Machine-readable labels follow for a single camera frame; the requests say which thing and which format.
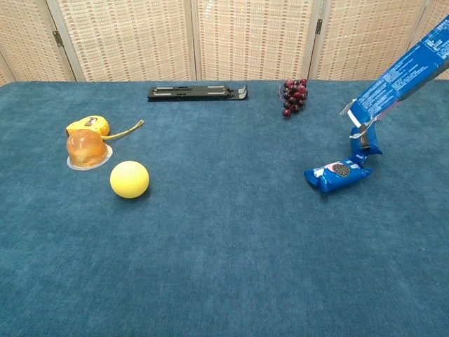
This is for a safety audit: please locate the blue oreo cookie packet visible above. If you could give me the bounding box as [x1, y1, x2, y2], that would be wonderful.
[303, 158, 373, 193]
[349, 125, 383, 166]

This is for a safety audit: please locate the black folding laptop stand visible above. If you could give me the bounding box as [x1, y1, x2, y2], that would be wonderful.
[147, 84, 249, 103]

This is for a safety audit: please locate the blue carpet table cover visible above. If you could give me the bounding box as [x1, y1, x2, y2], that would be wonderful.
[0, 79, 449, 337]

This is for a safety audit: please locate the yellow ball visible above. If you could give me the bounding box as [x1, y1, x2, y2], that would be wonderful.
[109, 160, 150, 199]

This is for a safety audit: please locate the dark red grape bunch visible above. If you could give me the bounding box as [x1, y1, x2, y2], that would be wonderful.
[278, 78, 309, 119]

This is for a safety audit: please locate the orange fruit jelly cup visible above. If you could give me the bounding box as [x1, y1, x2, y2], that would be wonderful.
[66, 128, 114, 171]

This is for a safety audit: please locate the yellow tape measure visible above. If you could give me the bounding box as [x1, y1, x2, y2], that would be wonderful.
[65, 117, 145, 142]

